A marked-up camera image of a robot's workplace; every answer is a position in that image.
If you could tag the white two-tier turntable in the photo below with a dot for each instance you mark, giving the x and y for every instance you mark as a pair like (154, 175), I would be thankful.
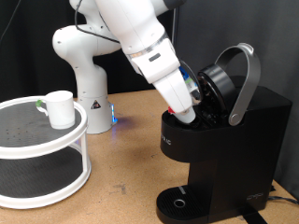
(40, 146)

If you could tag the white mug with green tape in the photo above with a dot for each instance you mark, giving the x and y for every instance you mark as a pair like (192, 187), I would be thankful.
(60, 109)

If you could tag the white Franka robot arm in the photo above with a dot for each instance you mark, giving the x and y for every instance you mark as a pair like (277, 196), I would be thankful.
(90, 81)

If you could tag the black Keurig coffee machine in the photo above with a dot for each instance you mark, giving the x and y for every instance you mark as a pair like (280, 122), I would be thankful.
(236, 155)

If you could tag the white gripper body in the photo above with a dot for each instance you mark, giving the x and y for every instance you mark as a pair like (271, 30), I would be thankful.
(165, 74)

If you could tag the grey partition panel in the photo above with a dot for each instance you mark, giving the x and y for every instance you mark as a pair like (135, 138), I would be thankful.
(224, 21)

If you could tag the black tape strip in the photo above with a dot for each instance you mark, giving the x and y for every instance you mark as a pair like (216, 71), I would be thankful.
(253, 217)

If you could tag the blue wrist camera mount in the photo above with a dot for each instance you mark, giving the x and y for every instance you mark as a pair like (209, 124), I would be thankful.
(186, 76)

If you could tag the black backdrop curtain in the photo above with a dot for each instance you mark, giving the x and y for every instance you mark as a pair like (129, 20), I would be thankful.
(31, 62)

